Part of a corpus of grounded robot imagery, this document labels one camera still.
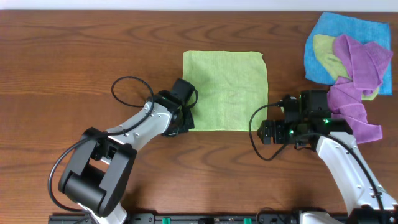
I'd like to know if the light green cloth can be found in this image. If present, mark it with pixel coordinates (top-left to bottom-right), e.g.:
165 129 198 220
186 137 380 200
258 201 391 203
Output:
183 50 269 132

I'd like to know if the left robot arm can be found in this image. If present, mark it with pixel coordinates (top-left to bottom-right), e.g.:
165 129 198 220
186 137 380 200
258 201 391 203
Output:
58 89 198 223

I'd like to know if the olive green cloth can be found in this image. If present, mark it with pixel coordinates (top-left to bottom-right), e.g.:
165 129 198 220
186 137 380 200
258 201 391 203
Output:
313 34 392 101

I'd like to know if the right black cable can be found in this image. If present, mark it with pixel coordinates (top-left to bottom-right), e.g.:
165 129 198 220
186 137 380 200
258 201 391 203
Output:
248 101 385 215

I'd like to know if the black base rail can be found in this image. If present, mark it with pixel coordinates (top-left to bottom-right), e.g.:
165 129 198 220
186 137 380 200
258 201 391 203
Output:
48 212 355 224

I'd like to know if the left black cable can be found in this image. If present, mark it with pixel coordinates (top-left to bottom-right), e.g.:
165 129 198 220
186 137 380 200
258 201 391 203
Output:
47 75 200 214

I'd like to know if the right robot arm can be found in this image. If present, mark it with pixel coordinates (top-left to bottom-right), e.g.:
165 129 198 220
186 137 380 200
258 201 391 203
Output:
257 118 397 223

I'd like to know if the purple cloth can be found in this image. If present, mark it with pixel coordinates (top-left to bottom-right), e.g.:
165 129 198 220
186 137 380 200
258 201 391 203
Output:
327 34 393 144

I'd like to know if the blue cloth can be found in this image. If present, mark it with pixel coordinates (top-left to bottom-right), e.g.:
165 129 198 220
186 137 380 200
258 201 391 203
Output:
304 12 392 95

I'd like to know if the black cable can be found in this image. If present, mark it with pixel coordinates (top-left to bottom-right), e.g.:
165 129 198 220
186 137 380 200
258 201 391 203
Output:
248 101 385 215
47 75 200 214

